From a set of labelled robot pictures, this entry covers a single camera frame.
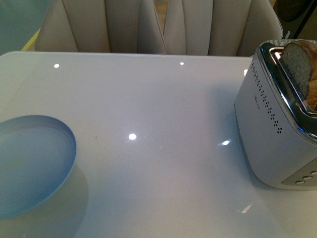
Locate beige chair right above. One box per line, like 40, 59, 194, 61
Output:
164, 0, 283, 57

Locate toasted bread slice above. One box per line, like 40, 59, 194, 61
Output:
281, 40, 317, 111

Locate silver two-slot toaster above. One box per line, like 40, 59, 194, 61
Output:
234, 40, 317, 190

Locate beige chair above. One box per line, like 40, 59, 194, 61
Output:
164, 0, 283, 57
35, 0, 166, 54

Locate beige chair left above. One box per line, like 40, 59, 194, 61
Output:
35, 0, 166, 54

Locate light blue plate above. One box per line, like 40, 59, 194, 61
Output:
0, 115, 76, 219

